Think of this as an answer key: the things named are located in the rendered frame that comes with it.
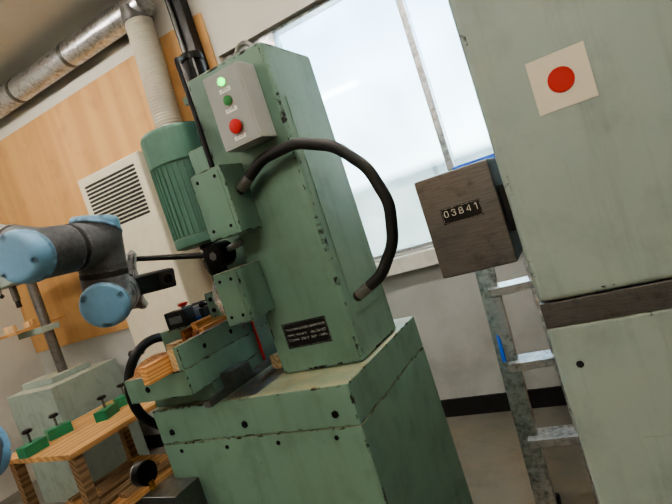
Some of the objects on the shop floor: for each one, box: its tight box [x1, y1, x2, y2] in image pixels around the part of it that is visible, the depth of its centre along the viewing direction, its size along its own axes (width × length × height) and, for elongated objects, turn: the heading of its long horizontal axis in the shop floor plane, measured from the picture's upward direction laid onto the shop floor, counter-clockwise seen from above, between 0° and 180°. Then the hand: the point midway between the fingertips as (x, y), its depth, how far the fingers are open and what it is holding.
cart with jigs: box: [9, 382, 173, 504], centre depth 252 cm, size 66×57×64 cm
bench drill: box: [0, 276, 150, 503], centre depth 319 cm, size 48×62×158 cm
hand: (141, 278), depth 132 cm, fingers open, 14 cm apart
